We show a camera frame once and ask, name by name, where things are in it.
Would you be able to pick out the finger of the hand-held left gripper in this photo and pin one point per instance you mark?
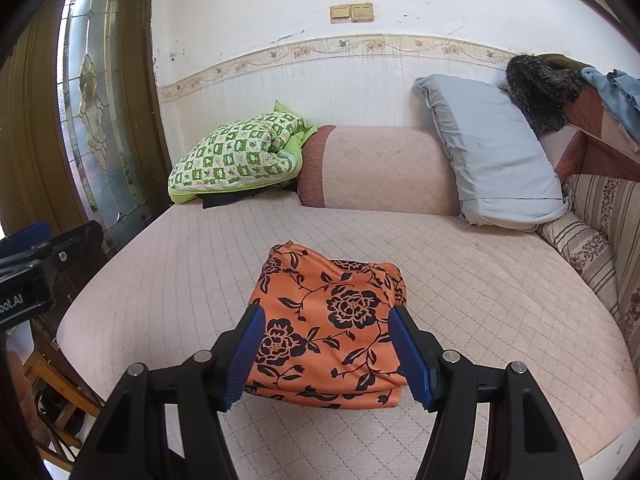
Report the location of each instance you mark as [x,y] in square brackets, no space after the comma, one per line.
[75,247]
[25,239]

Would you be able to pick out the dark furry cloth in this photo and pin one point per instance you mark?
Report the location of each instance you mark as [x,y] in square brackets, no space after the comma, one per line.
[545,90]

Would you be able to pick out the beige wall switch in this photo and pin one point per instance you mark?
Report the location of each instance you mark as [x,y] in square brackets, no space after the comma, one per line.
[362,12]
[340,12]

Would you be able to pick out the wooden chair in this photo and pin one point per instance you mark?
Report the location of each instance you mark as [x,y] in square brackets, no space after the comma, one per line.
[55,410]

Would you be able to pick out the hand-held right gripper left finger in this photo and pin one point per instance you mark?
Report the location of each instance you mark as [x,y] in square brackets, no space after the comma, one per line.
[247,355]

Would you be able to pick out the green patterned pillow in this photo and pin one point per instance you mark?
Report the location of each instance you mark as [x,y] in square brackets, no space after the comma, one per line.
[235,160]

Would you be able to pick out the person's left hand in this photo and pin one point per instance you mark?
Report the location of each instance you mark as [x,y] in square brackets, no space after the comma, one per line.
[20,385]

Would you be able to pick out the striped floral cushion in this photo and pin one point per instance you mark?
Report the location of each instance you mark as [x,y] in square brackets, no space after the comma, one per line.
[600,240]

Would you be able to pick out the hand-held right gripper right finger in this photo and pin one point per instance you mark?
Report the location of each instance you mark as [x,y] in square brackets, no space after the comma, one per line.
[412,360]

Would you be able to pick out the orange floral blouse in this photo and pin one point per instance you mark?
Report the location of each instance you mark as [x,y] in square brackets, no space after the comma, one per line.
[325,320]

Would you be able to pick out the pink bolster cushion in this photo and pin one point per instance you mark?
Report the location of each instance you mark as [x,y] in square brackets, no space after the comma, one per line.
[385,170]

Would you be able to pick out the wooden door with glass pane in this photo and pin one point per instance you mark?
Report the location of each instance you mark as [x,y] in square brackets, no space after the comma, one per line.
[35,110]

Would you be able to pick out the light blue pillow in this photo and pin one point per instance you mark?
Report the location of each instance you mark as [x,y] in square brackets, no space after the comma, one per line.
[495,160]

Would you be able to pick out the blue cloth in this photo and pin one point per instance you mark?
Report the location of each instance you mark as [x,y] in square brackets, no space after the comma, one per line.
[620,100]

